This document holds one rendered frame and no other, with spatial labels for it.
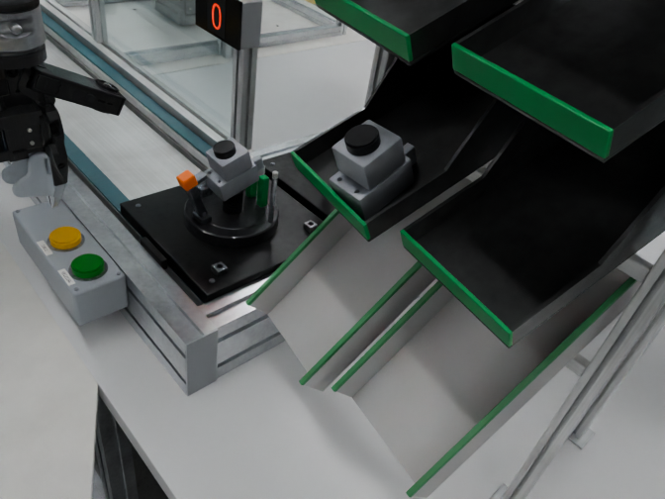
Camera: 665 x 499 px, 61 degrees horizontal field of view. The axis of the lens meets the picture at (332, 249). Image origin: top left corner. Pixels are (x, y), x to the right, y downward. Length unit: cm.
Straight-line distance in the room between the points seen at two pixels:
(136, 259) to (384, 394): 40
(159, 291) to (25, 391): 20
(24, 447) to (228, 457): 23
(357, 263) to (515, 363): 20
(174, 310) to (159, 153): 47
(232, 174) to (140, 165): 34
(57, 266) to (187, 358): 22
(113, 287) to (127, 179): 31
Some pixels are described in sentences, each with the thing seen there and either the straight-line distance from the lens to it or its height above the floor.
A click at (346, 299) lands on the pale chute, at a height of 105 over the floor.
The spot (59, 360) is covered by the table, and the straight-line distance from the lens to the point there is 84.
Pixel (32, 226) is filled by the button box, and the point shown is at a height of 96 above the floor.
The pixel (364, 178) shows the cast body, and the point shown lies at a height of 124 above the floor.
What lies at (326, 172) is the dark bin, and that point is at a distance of 57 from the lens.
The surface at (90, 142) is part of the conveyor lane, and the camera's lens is 118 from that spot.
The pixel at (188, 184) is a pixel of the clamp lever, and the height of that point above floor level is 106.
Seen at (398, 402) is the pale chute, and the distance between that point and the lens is 60.
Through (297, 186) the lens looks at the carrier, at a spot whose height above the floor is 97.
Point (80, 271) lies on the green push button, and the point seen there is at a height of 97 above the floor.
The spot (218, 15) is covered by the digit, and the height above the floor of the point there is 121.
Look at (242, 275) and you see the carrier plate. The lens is 77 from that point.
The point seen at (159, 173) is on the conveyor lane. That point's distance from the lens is 108.
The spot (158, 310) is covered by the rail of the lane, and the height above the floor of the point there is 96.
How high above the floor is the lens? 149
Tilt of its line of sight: 38 degrees down
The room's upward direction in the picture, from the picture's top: 11 degrees clockwise
